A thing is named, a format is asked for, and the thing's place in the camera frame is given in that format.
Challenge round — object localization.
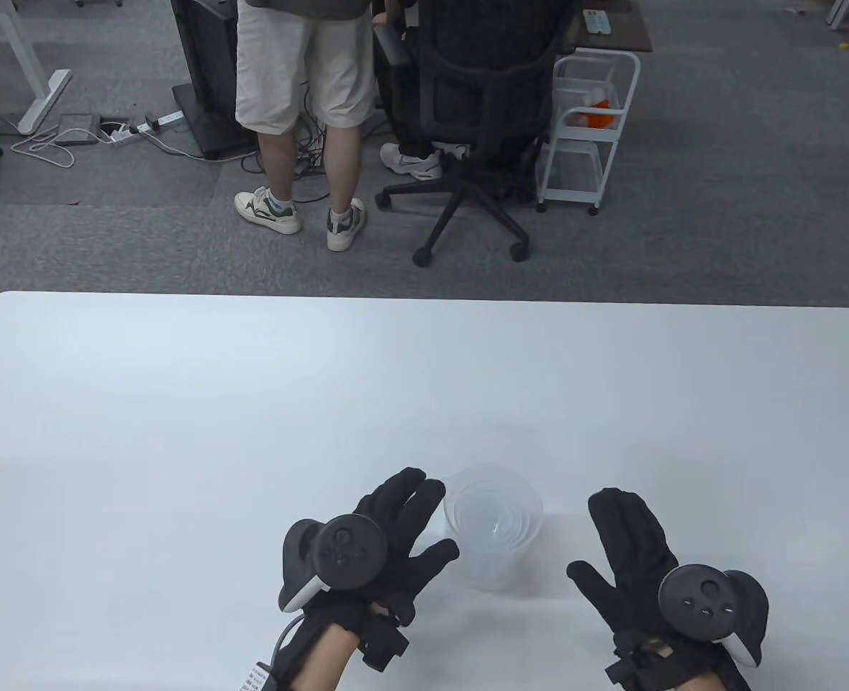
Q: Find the white cable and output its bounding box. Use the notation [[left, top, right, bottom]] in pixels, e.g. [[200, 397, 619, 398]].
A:
[[11, 126, 76, 170]]

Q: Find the largest clear plastic beaker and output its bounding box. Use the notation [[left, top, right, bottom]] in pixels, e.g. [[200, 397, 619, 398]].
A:
[[443, 464, 545, 592]]

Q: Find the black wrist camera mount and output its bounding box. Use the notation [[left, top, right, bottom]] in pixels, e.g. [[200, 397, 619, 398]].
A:
[[604, 648, 648, 688], [356, 623, 411, 674]]

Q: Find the white power strip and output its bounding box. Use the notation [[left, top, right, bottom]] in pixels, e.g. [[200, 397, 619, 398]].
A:
[[135, 109, 185, 135]]

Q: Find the large clear plastic beaker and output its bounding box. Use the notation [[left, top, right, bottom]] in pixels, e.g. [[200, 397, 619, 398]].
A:
[[450, 475, 540, 569]]

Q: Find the person's left forearm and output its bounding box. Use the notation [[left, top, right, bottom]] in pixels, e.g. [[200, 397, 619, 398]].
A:
[[288, 623, 364, 691]]

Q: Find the black floor stand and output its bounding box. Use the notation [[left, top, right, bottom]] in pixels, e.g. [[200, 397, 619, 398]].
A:
[[171, 0, 253, 161]]

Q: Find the orange and white object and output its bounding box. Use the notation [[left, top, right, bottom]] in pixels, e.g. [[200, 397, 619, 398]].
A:
[[576, 86, 623, 130]]

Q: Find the white office desk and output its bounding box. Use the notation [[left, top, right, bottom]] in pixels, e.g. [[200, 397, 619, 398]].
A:
[[0, 0, 73, 135]]

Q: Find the black and white controller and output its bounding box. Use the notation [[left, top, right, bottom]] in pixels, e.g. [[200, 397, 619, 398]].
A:
[[658, 564, 769, 667], [278, 515, 389, 614]]

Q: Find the person's right hand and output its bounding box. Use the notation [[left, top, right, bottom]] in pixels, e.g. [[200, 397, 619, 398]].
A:
[[567, 488, 680, 639]]

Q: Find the dark brown desk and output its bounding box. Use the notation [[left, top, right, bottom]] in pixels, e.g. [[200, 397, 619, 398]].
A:
[[572, 0, 654, 53]]

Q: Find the black office chair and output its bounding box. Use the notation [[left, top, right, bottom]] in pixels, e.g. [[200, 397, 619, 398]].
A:
[[372, 22, 573, 268]]

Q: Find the black glove cable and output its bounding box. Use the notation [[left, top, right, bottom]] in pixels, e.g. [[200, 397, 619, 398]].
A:
[[237, 615, 310, 691]]

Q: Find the medium clear plastic beaker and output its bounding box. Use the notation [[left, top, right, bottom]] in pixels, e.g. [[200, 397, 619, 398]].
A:
[[459, 486, 535, 559]]

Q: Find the person's left hand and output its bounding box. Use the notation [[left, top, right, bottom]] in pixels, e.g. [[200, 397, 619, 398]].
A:
[[302, 468, 461, 628]]

